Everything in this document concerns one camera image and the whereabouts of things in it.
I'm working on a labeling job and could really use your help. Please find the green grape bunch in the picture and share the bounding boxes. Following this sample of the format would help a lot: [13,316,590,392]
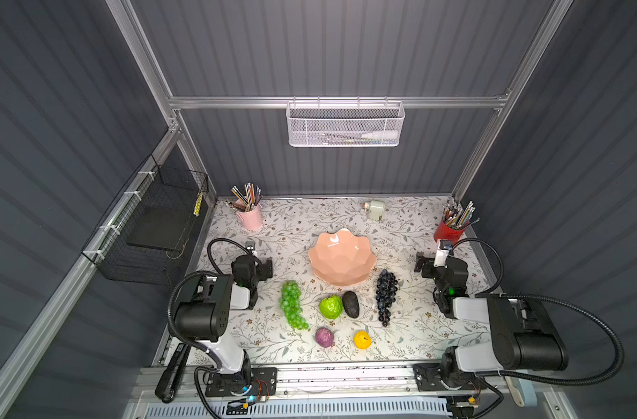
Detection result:
[280,281,310,330]

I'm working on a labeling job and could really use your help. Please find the dark purple grape bunch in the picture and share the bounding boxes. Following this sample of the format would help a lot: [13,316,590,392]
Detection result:
[376,269,399,328]

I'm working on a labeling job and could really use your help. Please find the bright green custard apple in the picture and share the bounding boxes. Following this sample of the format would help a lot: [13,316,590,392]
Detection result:
[319,295,344,321]

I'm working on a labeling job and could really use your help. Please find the dark brown avocado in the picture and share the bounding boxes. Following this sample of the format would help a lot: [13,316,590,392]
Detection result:
[342,291,360,319]

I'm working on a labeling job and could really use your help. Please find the purple round fruit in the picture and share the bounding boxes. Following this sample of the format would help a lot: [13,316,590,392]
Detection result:
[315,328,335,348]

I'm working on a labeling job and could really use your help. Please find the yellow pear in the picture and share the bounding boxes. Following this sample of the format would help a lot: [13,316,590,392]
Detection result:
[353,330,372,350]

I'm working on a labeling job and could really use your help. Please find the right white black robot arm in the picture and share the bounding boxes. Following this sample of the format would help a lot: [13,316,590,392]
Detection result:
[414,252,569,379]

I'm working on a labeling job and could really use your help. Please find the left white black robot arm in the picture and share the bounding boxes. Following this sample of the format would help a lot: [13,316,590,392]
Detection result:
[166,254,273,378]

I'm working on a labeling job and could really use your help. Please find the pink scalloped fruit bowl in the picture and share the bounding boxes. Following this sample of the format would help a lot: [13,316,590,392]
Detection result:
[308,229,377,287]

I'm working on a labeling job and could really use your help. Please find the red pencil cup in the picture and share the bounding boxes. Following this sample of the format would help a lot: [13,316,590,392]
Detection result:
[434,220,465,244]

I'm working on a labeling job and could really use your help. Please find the pink pencil cup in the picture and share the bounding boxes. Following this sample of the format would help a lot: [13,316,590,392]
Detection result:
[237,205,264,231]

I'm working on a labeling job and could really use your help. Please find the pencils in red cup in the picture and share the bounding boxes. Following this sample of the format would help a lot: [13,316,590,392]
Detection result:
[442,197,481,230]

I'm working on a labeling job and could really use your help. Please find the pencils in pink cup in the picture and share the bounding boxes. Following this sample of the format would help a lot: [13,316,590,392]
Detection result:
[230,183,262,212]

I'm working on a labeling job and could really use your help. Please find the white floor vent grille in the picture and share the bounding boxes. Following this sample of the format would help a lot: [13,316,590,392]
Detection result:
[142,396,453,419]

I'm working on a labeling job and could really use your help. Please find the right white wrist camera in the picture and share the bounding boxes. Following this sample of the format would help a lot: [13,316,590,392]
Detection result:
[434,239,454,267]

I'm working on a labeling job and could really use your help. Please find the left black corrugated cable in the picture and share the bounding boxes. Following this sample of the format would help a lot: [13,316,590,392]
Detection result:
[165,237,257,352]

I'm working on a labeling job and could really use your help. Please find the black corrugated cable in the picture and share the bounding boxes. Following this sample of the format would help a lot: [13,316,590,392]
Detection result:
[451,237,625,387]
[165,237,257,352]

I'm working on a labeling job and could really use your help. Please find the black wire wall basket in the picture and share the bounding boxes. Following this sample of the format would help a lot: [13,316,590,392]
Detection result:
[82,158,210,286]

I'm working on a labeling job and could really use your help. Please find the right black corrugated cable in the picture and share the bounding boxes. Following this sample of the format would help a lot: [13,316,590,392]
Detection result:
[451,237,625,387]

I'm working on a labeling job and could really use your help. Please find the white wire mesh basket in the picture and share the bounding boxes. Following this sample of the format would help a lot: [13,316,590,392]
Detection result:
[285,101,406,148]

